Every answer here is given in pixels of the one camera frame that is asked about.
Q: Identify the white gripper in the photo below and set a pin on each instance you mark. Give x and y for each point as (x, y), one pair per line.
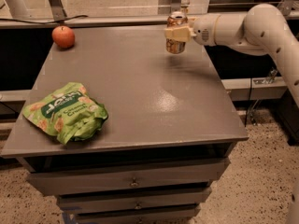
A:
(204, 30)

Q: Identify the orange soda can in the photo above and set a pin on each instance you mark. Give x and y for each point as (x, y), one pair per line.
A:
(175, 32)

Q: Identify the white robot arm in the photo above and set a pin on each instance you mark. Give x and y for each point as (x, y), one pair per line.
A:
(261, 186)

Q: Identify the green rice chip bag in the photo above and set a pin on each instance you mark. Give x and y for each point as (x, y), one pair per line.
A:
(69, 114)

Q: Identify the grey drawer cabinet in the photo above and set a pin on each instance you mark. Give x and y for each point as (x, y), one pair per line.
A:
(161, 107)

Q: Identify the red apple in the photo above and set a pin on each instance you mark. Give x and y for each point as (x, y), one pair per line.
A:
(63, 36)

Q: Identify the top grey drawer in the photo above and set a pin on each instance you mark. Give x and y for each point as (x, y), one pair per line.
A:
(128, 176)

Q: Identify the grey drawer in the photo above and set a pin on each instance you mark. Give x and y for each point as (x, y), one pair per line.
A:
(128, 176)
(141, 216)
(132, 200)

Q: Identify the middle grey drawer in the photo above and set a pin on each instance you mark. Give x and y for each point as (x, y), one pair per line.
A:
(132, 200)

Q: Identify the white pipe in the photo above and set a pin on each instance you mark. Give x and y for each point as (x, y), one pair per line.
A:
(17, 9)

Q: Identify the bottom grey drawer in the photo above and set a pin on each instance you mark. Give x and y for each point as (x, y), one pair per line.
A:
(141, 216)

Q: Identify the metal bracket right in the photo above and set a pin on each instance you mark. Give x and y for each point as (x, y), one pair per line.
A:
(288, 0)

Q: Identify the metal bracket left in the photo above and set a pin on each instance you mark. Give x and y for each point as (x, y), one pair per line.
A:
(57, 10)

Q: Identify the metal rail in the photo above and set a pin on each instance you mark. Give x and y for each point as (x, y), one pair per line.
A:
(81, 21)

